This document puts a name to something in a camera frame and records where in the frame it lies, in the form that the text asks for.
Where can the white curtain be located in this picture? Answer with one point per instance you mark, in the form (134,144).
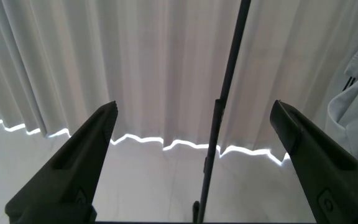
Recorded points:
(135,62)

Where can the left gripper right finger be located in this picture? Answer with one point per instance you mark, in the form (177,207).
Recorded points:
(331,177)

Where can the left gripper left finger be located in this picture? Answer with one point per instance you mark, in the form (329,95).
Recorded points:
(67,174)

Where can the black clothes rack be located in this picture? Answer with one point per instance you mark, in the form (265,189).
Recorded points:
(228,74)

